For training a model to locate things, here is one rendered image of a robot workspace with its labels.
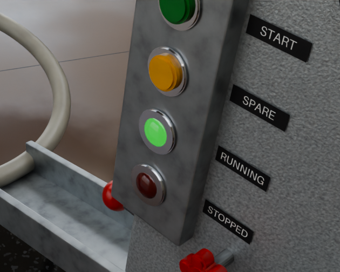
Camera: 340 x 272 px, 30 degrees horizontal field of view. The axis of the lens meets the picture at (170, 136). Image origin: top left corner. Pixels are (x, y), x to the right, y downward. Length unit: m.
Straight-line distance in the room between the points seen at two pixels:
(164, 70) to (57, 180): 0.53
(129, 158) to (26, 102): 2.45
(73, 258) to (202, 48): 0.42
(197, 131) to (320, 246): 0.11
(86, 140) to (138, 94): 2.25
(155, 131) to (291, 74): 0.11
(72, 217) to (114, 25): 2.93
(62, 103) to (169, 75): 0.65
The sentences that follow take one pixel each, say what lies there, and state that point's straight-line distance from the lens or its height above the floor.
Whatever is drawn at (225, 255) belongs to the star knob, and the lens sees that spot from 0.49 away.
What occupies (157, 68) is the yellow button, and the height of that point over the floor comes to 1.37.
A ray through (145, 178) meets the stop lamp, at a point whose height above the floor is 1.28.
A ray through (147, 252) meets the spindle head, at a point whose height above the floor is 1.18.
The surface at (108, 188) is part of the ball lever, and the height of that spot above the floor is 1.18.
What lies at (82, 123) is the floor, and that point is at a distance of 2.82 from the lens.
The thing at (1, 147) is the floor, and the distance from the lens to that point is 2.65.
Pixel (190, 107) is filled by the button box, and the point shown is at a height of 1.35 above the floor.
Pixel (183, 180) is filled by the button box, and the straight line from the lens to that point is 0.47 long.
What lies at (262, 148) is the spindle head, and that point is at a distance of 0.43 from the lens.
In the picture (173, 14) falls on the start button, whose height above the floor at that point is 1.42.
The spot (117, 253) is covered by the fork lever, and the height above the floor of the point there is 1.00.
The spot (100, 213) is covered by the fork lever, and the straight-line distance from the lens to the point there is 0.88.
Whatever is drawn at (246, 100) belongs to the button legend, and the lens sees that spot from 0.42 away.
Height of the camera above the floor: 1.58
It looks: 34 degrees down
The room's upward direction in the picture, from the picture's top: 11 degrees clockwise
